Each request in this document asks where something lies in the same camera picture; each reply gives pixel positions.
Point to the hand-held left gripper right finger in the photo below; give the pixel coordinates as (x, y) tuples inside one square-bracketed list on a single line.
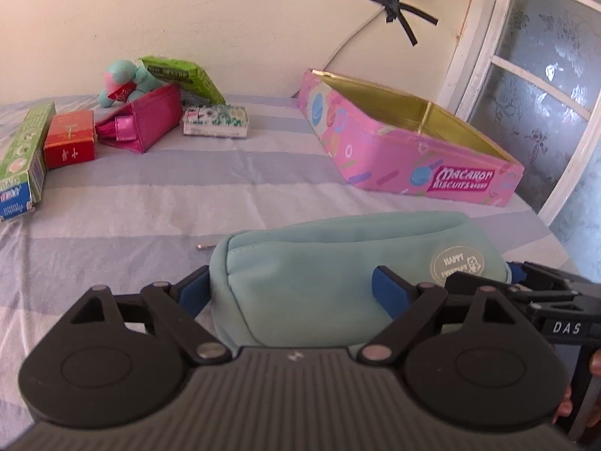
[(388, 287)]

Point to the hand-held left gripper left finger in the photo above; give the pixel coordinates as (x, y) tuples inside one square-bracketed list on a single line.
[(193, 290)]

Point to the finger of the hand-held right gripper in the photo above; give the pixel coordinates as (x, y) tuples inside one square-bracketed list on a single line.
[(474, 285), (517, 271)]

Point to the teal fabric pouch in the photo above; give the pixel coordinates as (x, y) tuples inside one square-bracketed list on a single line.
[(305, 282)]

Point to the pink biscuit tin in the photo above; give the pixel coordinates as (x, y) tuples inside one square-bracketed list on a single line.
[(375, 159)]

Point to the magenta pouch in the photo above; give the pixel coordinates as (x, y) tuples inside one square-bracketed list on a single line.
[(155, 117)]

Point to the person's right hand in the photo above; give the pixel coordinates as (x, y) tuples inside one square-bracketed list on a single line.
[(595, 365)]

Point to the striped bedsheet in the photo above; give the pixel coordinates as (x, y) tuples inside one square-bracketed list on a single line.
[(188, 197)]

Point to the white green patterned box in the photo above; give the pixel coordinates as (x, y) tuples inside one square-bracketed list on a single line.
[(216, 121)]

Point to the white framed frosted window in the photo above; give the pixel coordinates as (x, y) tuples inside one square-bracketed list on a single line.
[(540, 80)]

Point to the red cardboard box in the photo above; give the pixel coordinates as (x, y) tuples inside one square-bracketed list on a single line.
[(70, 138)]

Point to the green toothpaste box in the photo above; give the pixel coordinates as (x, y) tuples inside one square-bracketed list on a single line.
[(23, 159)]

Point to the green snack packet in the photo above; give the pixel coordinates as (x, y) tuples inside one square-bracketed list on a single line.
[(188, 75)]

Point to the teal plush toy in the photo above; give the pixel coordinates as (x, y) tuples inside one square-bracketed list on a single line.
[(123, 73)]

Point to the black tape cross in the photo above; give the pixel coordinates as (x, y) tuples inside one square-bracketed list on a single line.
[(398, 4)]

